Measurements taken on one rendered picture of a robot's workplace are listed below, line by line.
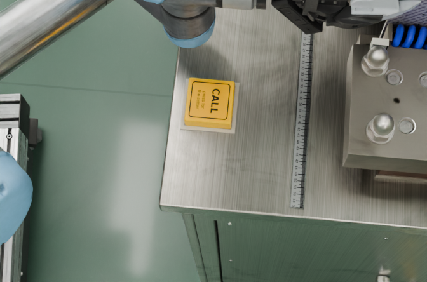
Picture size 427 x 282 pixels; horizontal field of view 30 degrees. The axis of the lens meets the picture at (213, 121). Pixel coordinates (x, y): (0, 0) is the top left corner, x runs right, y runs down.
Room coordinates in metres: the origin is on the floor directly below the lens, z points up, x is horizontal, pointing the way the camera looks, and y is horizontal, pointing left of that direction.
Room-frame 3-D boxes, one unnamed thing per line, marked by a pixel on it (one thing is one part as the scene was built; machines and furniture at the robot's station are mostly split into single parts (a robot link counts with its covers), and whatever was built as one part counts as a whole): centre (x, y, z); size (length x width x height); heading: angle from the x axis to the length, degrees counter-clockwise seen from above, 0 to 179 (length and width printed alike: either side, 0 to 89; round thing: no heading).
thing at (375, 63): (0.43, -0.22, 1.05); 0.04 x 0.04 x 0.04
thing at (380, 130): (0.33, -0.22, 1.05); 0.04 x 0.04 x 0.04
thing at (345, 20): (0.48, -0.19, 1.09); 0.09 x 0.05 x 0.02; 79
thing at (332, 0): (0.51, -0.13, 1.12); 0.12 x 0.08 x 0.09; 80
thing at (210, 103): (0.43, 0.00, 0.91); 0.07 x 0.07 x 0.02; 80
